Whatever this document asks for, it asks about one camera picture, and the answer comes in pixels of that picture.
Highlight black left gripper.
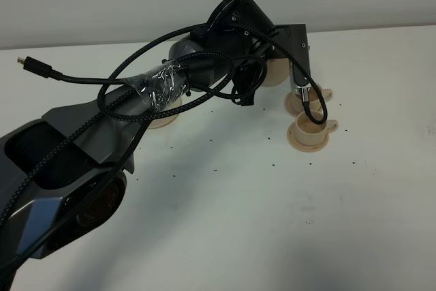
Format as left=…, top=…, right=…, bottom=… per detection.
left=190, top=0, right=278, bottom=106

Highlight beige ceramic teapot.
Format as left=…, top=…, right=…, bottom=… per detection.
left=261, top=58, right=290, bottom=87

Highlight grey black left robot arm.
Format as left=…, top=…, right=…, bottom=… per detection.
left=1, top=0, right=278, bottom=266

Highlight beige teapot saucer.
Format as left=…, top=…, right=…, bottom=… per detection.
left=148, top=98, right=183, bottom=129

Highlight far beige cup saucer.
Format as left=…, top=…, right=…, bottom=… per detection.
left=284, top=92, right=323, bottom=117

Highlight beige cup saucer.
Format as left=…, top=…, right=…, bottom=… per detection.
left=287, top=123, right=329, bottom=153
left=284, top=92, right=323, bottom=117

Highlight near beige cup saucer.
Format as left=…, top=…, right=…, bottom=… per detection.
left=287, top=123, right=329, bottom=153

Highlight far beige teacup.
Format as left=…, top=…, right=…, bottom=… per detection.
left=299, top=88, right=334, bottom=114

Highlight beige teacup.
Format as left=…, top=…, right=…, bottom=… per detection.
left=299, top=88, right=334, bottom=114
left=295, top=112, right=339, bottom=145

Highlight near beige teacup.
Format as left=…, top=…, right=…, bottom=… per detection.
left=295, top=112, right=339, bottom=145

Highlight black braided camera cable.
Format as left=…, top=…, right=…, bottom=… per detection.
left=0, top=0, right=330, bottom=291

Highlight black loose plug cable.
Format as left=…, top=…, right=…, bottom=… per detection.
left=16, top=55, right=268, bottom=120

